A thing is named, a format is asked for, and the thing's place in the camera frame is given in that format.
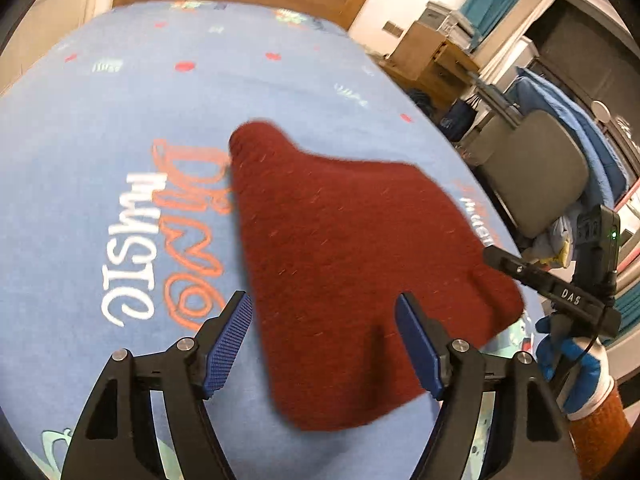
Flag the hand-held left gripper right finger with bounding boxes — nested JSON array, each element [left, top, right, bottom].
[[395, 292, 583, 480]]

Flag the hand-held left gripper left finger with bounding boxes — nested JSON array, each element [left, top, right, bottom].
[[60, 290, 253, 480]]

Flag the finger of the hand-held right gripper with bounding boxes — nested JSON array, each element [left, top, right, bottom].
[[482, 245, 621, 337]]

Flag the dark red knitted sweater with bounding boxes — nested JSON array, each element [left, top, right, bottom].
[[229, 120, 526, 433]]

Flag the person's right forearm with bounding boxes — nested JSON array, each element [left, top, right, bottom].
[[570, 387, 633, 480]]

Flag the person's right hand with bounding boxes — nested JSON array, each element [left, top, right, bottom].
[[536, 310, 616, 416]]

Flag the light cloth bundle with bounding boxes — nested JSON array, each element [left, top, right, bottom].
[[530, 215, 573, 268]]

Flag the grey chair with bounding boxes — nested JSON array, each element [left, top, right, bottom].
[[457, 110, 591, 238]]

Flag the blue cloth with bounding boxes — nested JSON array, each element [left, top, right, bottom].
[[515, 67, 631, 211]]

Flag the dark blue bag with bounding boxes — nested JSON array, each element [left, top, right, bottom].
[[440, 100, 476, 141]]

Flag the blue dinosaur print bed sheet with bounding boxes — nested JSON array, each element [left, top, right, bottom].
[[0, 0, 548, 480]]

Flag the wooden nightstand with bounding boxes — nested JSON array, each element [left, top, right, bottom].
[[380, 21, 481, 111]]

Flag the grey storage boxes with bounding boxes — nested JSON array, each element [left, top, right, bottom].
[[417, 2, 476, 41]]

